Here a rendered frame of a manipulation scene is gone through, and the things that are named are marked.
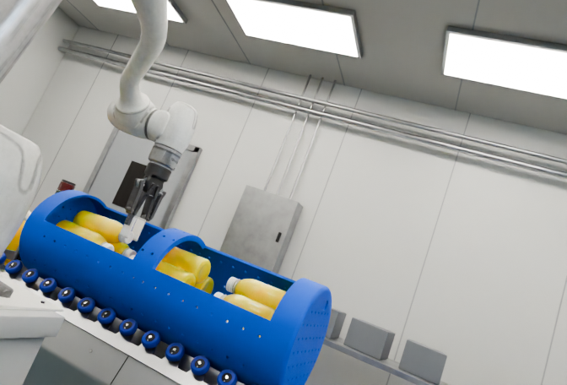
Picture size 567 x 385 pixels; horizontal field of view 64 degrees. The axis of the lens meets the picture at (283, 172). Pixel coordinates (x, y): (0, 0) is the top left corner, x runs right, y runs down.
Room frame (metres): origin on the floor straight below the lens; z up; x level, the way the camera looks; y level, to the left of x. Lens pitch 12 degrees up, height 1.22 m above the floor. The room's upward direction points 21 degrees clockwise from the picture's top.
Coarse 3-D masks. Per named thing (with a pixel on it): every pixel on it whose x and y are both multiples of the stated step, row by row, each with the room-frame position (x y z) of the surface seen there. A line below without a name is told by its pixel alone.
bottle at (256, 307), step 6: (234, 294) 1.17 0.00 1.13; (228, 300) 1.15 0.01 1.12; (234, 300) 1.14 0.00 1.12; (240, 300) 1.14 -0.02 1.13; (246, 300) 1.14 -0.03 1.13; (252, 300) 1.15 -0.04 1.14; (240, 306) 1.13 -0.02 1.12; (246, 306) 1.13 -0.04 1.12; (252, 306) 1.12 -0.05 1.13; (258, 306) 1.12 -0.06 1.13; (264, 306) 1.13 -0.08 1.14; (252, 312) 1.12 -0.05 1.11; (258, 312) 1.11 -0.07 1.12; (264, 312) 1.11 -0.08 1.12; (270, 312) 1.11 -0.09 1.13; (270, 318) 1.10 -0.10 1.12
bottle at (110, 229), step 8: (80, 216) 1.44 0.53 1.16; (88, 216) 1.43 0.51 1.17; (96, 216) 1.43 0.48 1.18; (104, 216) 1.44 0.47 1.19; (80, 224) 1.43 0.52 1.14; (88, 224) 1.42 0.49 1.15; (96, 224) 1.41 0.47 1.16; (104, 224) 1.40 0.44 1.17; (112, 224) 1.40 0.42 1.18; (120, 224) 1.41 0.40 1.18; (104, 232) 1.39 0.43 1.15; (112, 232) 1.39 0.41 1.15; (112, 240) 1.40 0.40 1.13; (120, 240) 1.40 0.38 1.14
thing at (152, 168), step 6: (150, 162) 1.37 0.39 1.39; (150, 168) 1.36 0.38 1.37; (156, 168) 1.36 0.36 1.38; (162, 168) 1.36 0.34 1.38; (150, 174) 1.36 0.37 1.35; (156, 174) 1.36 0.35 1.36; (162, 174) 1.37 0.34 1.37; (168, 174) 1.38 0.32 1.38; (150, 180) 1.37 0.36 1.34; (156, 180) 1.39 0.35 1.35; (162, 180) 1.39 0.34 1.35; (144, 186) 1.37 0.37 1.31; (156, 186) 1.40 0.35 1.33; (162, 186) 1.42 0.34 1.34
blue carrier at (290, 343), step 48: (48, 240) 1.32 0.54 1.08; (144, 240) 1.51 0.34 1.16; (192, 240) 1.29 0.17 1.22; (96, 288) 1.26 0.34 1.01; (144, 288) 1.18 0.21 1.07; (192, 288) 1.13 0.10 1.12; (288, 288) 1.27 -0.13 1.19; (192, 336) 1.13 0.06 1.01; (240, 336) 1.06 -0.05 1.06; (288, 336) 1.02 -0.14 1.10; (288, 384) 1.08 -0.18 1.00
